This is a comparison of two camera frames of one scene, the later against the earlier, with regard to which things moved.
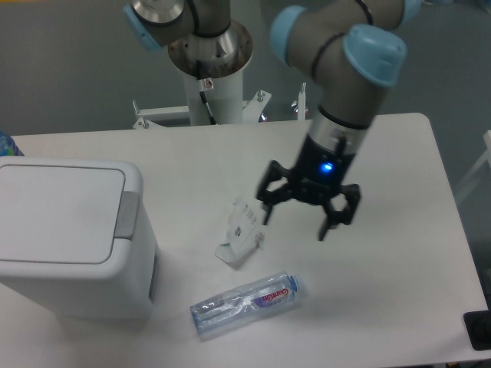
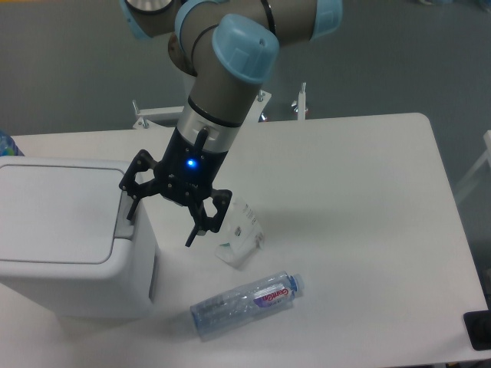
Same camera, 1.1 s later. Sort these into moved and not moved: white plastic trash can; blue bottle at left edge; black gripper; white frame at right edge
Moved: black gripper
Not moved: blue bottle at left edge; white frame at right edge; white plastic trash can
